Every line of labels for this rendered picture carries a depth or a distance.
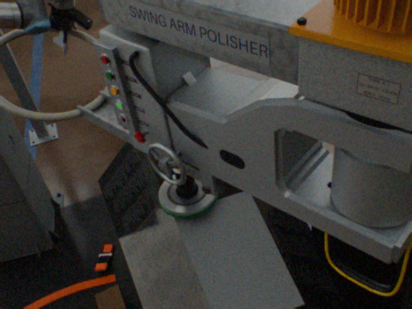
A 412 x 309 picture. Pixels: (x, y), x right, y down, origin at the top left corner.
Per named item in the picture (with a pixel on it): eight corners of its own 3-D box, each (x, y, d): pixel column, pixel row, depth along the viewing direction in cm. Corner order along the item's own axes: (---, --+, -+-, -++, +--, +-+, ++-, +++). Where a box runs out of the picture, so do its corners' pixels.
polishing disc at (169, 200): (225, 202, 166) (224, 199, 165) (168, 223, 162) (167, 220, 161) (204, 166, 181) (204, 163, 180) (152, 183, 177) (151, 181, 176)
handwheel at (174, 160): (208, 175, 140) (202, 137, 130) (186, 195, 135) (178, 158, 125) (172, 157, 148) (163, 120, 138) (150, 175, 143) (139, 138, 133)
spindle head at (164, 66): (261, 155, 148) (254, 24, 118) (217, 198, 136) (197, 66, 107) (178, 119, 167) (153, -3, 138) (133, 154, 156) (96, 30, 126)
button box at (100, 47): (142, 128, 144) (119, 45, 125) (135, 133, 142) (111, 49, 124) (125, 120, 148) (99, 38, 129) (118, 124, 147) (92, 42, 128)
